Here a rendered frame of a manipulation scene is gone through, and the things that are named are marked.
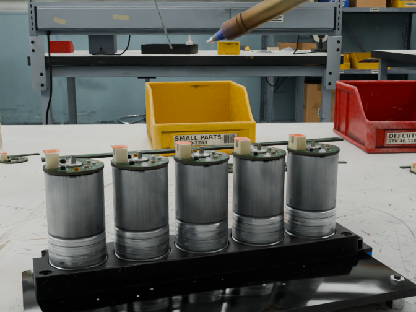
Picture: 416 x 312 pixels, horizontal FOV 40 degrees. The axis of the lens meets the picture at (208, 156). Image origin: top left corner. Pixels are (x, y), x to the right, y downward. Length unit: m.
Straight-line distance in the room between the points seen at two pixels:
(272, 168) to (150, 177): 0.06
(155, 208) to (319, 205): 0.08
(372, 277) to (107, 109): 4.51
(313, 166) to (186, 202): 0.06
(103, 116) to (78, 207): 4.52
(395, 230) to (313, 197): 0.10
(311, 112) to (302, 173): 4.11
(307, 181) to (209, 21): 2.28
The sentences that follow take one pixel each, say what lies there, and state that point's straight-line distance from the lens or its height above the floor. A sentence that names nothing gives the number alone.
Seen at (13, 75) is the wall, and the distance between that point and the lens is 4.86.
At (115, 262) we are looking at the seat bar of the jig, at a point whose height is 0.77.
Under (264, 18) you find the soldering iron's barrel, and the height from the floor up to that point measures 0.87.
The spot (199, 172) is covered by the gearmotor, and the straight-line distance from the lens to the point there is 0.24.
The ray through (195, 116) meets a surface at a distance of 0.65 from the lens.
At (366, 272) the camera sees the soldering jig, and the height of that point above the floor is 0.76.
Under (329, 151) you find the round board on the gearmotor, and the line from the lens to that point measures 0.27.
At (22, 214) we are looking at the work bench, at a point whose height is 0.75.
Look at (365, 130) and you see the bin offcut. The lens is 0.58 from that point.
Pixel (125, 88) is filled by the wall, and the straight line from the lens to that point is 4.70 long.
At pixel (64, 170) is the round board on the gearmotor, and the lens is 0.24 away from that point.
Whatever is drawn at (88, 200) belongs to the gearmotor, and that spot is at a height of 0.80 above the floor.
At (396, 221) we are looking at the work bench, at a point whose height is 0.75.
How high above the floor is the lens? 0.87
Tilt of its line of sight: 13 degrees down
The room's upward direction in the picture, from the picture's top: straight up
